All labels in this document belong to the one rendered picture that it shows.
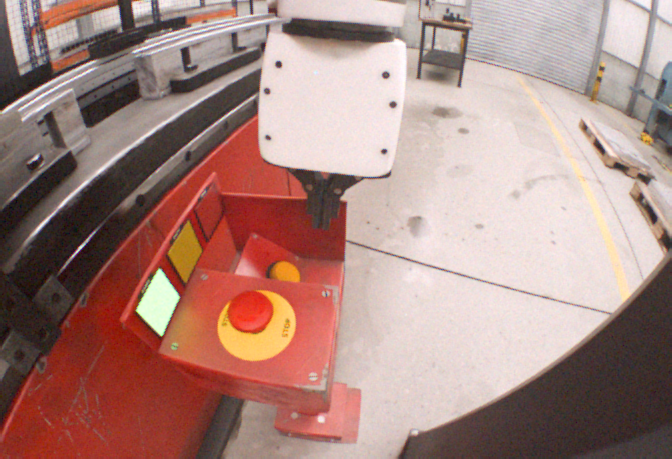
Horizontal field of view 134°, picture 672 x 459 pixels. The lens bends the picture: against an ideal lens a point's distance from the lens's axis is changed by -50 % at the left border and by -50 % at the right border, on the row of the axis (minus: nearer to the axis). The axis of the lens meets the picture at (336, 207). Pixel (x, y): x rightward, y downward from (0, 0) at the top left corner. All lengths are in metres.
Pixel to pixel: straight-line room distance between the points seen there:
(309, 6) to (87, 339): 0.44
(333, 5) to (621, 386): 0.32
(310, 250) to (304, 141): 0.21
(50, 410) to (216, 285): 0.31
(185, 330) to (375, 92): 0.25
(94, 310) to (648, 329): 0.56
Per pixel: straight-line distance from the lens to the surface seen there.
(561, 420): 0.32
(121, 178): 0.41
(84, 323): 0.43
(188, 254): 0.30
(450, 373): 1.13
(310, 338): 0.25
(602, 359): 0.29
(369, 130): 0.19
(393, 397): 1.05
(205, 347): 0.27
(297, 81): 0.19
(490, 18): 7.42
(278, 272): 0.35
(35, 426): 0.47
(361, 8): 0.16
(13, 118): 0.21
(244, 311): 0.24
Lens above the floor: 1.01
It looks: 40 degrees down
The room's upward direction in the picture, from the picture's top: straight up
